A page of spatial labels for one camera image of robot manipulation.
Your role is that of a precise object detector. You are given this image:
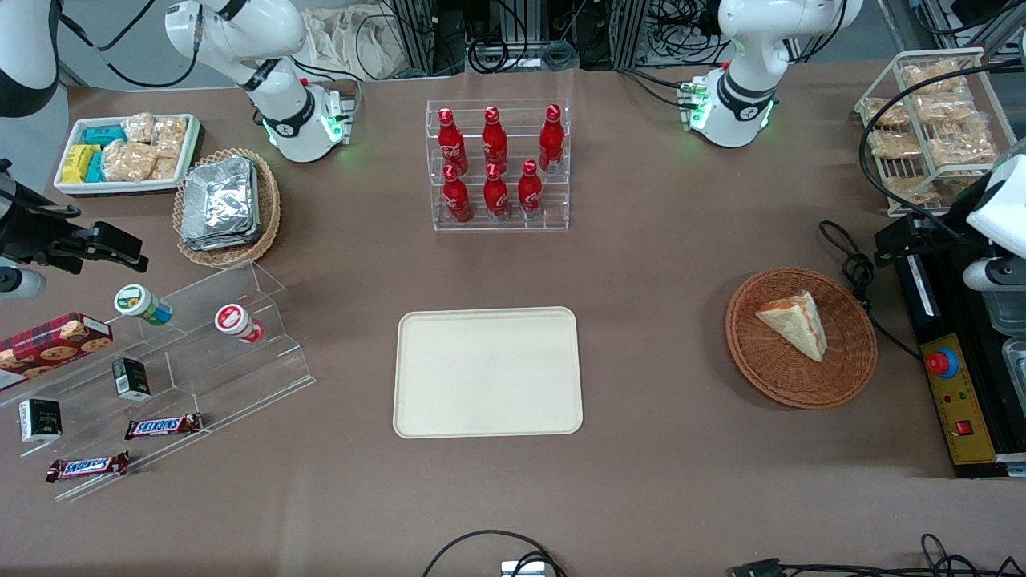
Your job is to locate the clear acrylic bottle rack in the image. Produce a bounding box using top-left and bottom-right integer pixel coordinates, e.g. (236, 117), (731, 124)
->
(426, 99), (571, 233)

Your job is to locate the black control box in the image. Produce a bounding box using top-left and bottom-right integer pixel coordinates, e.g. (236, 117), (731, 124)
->
(891, 224), (1026, 479)

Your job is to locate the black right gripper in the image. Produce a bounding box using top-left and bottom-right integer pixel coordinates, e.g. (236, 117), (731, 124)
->
(0, 184), (151, 274)

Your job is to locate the triangular sandwich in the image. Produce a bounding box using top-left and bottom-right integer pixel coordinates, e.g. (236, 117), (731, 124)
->
(755, 290), (828, 363)

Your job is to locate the black cable bundle with plug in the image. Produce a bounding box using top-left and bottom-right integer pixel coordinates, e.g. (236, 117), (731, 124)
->
(728, 532), (1026, 577)

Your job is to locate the red cola bottle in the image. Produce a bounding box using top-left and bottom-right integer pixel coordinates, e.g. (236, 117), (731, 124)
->
(442, 163), (473, 224)
(482, 105), (509, 174)
(437, 107), (469, 176)
(518, 158), (544, 220)
(539, 103), (566, 175)
(483, 162), (511, 222)

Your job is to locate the silver foil pack stack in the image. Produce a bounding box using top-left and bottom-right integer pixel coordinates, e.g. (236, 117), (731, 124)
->
(181, 155), (262, 252)

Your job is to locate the black looped cable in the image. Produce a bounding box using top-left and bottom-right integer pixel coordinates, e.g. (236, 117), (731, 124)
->
(422, 529), (567, 577)

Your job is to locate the round brown wicker basket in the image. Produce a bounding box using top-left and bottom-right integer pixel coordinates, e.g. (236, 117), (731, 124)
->
(725, 267), (879, 410)

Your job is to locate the green lid cup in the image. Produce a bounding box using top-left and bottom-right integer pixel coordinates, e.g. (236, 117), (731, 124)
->
(114, 284), (174, 327)

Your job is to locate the clear acrylic stepped shelf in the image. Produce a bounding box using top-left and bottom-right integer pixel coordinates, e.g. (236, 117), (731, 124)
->
(0, 260), (317, 504)

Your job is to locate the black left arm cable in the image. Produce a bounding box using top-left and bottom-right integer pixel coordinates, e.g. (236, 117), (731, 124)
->
(858, 63), (1026, 245)

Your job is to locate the white wire rack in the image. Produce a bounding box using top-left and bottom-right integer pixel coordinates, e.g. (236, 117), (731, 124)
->
(854, 47), (1020, 219)

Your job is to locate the small black carton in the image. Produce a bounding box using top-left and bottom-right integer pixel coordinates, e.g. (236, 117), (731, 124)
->
(111, 357), (152, 402)
(18, 397), (63, 444)

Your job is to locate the red lid cup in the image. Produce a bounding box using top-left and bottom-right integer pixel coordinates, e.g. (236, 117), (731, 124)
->
(214, 303), (266, 345)

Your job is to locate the oval light wicker basket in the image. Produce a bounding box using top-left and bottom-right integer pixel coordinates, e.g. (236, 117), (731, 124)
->
(172, 147), (282, 269)

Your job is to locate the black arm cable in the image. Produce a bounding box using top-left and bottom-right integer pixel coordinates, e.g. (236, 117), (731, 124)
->
(858, 63), (1026, 245)
(58, 0), (203, 91)

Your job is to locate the clear plastic container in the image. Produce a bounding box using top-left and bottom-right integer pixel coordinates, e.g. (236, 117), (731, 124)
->
(1001, 337), (1026, 394)
(981, 288), (1026, 336)

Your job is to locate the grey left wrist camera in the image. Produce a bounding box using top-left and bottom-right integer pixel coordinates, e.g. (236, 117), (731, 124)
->
(962, 256), (1026, 293)

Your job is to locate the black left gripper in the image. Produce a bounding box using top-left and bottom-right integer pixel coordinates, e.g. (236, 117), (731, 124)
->
(873, 180), (995, 270)

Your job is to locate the white cloth bag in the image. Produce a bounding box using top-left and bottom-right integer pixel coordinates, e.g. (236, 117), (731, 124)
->
(303, 6), (403, 82)

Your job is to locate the red cookie box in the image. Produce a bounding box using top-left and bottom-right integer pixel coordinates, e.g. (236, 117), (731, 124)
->
(0, 312), (115, 393)

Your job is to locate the brown snickers bar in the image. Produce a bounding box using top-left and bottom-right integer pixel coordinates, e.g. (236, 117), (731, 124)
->
(124, 412), (204, 442)
(45, 450), (131, 484)

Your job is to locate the aluminium equipment frame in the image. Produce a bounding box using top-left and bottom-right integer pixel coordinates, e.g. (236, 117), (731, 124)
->
(388, 0), (652, 75)

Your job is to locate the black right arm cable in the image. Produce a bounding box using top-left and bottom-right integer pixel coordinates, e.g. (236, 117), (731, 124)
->
(58, 0), (203, 91)

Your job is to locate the bagged bread pack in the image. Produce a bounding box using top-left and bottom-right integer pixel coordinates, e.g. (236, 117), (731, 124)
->
(865, 97), (911, 128)
(901, 62), (963, 90)
(885, 176), (940, 203)
(928, 120), (998, 167)
(867, 130), (923, 160)
(913, 91), (976, 126)

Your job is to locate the yellow snack pack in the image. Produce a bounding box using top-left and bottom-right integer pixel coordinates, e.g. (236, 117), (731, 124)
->
(61, 143), (99, 184)

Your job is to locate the white rectangular snack tray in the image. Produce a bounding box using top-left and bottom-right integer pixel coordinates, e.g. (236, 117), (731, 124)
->
(54, 113), (202, 198)

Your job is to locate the cream rectangular tray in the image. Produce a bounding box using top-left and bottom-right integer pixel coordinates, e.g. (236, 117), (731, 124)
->
(393, 306), (584, 439)

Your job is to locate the black table cable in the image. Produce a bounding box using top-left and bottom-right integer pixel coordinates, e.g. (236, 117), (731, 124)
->
(818, 220), (923, 362)

